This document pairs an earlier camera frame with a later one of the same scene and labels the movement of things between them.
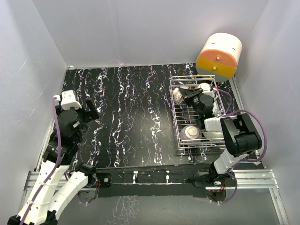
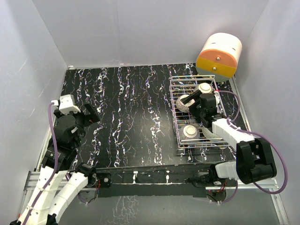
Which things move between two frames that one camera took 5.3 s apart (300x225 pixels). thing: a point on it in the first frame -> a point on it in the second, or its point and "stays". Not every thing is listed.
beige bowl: [205, 86] stays
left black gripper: [92, 112] stays
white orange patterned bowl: [177, 96] -> [181, 106]
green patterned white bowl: [210, 135] stays
